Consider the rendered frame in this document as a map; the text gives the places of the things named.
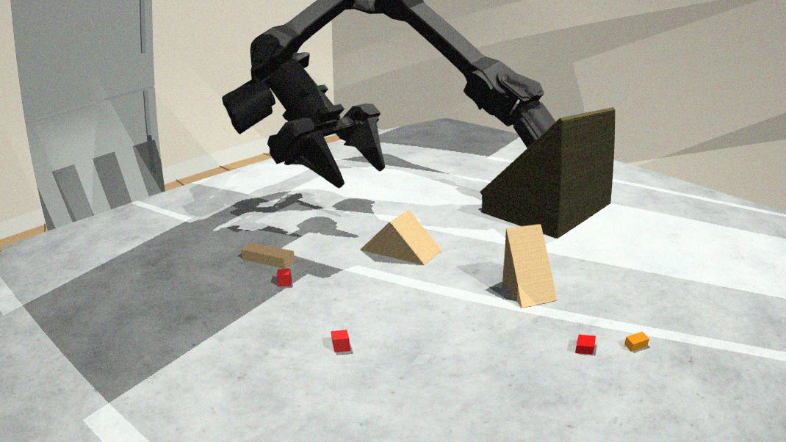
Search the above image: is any orange block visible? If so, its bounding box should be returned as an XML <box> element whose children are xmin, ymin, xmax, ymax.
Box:
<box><xmin>624</xmin><ymin>332</ymin><xmax>649</xmax><ymax>352</ymax></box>

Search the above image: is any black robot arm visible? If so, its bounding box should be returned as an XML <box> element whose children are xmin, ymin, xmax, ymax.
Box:
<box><xmin>222</xmin><ymin>0</ymin><xmax>555</xmax><ymax>148</ymax></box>

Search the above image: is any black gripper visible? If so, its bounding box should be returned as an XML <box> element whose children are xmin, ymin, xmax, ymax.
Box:
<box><xmin>270</xmin><ymin>81</ymin><xmax>385</xmax><ymax>189</ymax></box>

